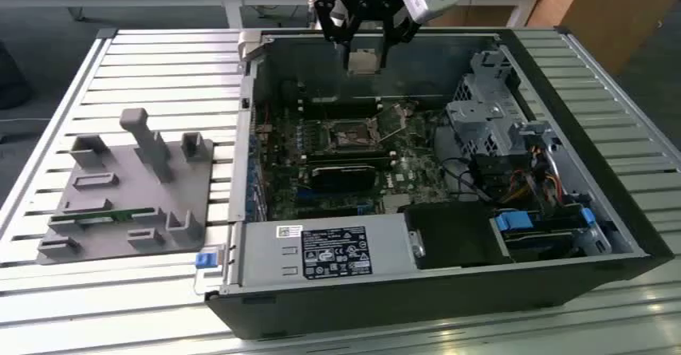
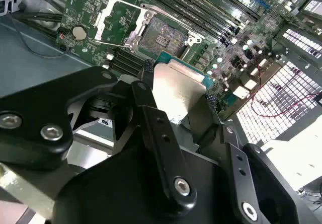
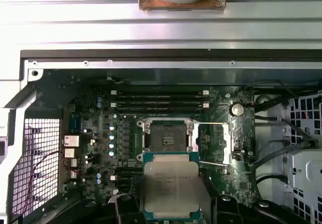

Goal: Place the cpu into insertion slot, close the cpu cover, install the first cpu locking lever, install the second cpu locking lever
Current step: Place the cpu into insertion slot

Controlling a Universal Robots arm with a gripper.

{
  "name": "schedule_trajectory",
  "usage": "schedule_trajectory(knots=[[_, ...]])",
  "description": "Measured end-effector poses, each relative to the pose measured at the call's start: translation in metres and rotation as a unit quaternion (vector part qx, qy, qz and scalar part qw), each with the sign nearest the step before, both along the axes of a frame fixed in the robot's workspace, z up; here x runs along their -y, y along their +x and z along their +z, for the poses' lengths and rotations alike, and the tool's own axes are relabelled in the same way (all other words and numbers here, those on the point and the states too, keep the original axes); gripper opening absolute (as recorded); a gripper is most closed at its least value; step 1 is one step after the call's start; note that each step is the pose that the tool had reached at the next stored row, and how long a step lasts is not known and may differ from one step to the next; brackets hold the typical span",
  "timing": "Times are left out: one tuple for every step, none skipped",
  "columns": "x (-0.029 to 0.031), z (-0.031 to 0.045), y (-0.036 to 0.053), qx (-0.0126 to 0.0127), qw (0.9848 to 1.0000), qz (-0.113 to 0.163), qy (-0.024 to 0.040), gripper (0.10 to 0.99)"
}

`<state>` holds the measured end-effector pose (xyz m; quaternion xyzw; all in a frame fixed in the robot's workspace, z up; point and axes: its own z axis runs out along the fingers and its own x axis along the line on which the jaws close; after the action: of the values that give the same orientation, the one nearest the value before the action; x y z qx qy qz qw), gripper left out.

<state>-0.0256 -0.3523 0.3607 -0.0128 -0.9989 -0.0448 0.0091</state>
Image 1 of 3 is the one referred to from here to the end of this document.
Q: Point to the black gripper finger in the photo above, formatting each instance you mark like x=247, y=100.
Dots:
x=341, y=4
x=399, y=30

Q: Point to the silver square CPU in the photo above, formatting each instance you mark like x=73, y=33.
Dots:
x=366, y=61

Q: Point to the black RAM slot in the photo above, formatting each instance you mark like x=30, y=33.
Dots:
x=341, y=107

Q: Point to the CPU socket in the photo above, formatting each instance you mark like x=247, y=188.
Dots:
x=351, y=137

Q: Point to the silver metal drive cage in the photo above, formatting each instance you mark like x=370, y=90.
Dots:
x=479, y=119

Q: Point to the green motherboard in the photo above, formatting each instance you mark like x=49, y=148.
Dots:
x=415, y=163

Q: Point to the black graphics card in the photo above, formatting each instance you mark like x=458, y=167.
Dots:
x=341, y=179

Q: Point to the wooden cabinet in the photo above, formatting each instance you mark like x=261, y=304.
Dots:
x=612, y=12

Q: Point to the silver chipset heatsink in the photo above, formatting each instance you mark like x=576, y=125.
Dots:
x=398, y=204

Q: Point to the hard disk in blue carrier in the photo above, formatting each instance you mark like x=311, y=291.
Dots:
x=514, y=221

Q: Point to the blue carrier clip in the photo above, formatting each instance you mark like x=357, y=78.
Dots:
x=587, y=216

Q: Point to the silver power supply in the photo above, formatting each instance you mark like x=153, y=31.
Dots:
x=266, y=251

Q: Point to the grey parts rack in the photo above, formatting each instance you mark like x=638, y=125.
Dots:
x=129, y=195

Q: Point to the green RAM stick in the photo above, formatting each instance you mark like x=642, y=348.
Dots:
x=125, y=214

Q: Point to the blue case latch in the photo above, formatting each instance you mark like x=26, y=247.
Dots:
x=207, y=261

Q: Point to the black PC case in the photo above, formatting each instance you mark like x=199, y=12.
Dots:
x=373, y=315

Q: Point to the grey plastic bracket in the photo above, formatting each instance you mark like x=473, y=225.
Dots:
x=535, y=129

